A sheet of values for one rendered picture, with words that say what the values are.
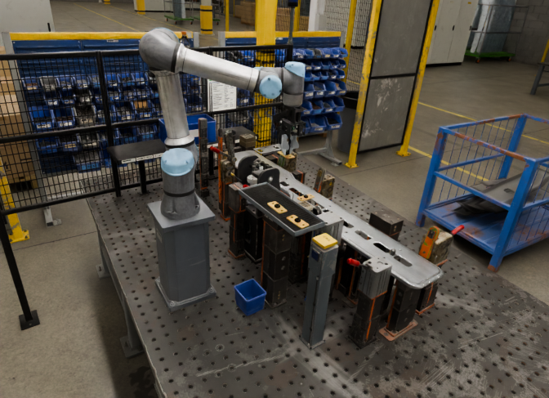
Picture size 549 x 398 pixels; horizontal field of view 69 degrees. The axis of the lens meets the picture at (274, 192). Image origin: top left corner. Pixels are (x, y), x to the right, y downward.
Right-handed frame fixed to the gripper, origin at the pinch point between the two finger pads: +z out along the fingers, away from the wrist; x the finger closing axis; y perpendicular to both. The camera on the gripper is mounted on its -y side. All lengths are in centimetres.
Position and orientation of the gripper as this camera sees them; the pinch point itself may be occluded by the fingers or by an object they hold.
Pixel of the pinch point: (286, 150)
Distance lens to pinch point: 166.0
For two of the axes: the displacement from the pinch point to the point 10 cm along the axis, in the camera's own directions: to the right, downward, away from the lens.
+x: 8.7, -1.9, 4.6
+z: -0.5, 8.9, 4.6
